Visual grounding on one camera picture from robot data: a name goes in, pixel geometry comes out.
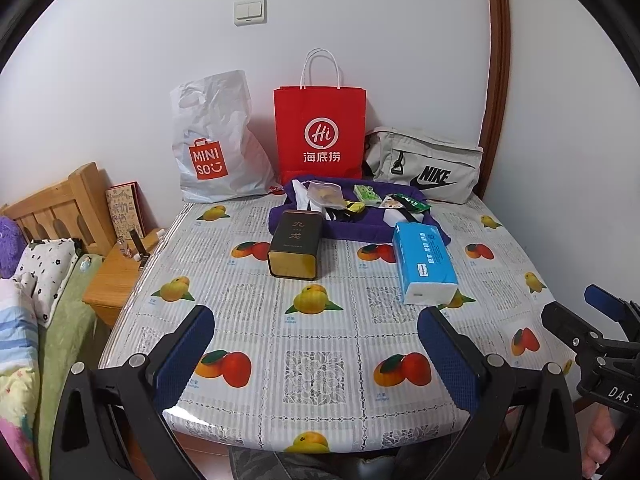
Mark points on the green wet wipes pack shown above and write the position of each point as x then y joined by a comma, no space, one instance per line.
366,194

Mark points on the purple towel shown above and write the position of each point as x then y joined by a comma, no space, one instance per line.
350,232

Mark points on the colourful striped quilt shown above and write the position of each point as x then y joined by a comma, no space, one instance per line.
17,360

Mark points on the white plastic shopping bag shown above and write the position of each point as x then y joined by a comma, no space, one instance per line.
220,120

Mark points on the white gloves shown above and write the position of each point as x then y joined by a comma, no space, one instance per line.
301,195

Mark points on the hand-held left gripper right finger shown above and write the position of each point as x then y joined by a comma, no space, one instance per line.
447,355

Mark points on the green sachet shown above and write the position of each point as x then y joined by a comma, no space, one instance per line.
417,203

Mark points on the patterned notebook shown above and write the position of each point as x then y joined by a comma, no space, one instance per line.
125,210

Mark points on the white light switch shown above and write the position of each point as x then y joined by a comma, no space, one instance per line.
250,11

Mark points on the wooden bed headboard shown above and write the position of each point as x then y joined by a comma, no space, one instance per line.
60,200

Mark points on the black upright object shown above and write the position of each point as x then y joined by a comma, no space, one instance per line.
139,245

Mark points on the small red packet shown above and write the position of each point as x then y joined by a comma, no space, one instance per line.
276,189

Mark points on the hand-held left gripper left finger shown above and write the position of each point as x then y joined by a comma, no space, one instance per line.
185,350

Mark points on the translucent small pouch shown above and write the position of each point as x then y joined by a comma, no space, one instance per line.
324,193

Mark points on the small glass bottle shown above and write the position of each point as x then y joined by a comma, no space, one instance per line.
124,251

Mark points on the purple plush toy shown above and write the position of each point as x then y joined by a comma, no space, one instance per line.
10,245

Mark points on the grey patterned cloth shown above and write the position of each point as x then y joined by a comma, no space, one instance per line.
280,465

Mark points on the blue tissue pack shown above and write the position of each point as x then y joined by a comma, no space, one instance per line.
425,260

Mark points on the white sponge block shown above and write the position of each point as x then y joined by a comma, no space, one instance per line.
395,216

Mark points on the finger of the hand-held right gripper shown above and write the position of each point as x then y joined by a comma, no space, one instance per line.
570,325
612,305

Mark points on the red paper bag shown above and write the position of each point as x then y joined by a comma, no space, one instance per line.
320,110

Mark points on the white dotted pillow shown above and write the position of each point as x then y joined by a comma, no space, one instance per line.
45,270

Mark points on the grey waist bag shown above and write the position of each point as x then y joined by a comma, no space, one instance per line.
440,155

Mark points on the person's right hand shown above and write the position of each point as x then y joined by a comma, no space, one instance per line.
600,440

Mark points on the dark green tin box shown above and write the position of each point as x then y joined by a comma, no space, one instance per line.
295,242

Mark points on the black fabric piece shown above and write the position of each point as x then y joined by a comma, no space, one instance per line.
342,216

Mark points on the wooden nightstand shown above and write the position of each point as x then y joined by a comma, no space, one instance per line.
112,285

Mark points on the brown wooden door frame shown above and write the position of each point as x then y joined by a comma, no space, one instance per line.
500,60

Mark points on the green blanket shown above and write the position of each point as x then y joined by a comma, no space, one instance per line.
65,345

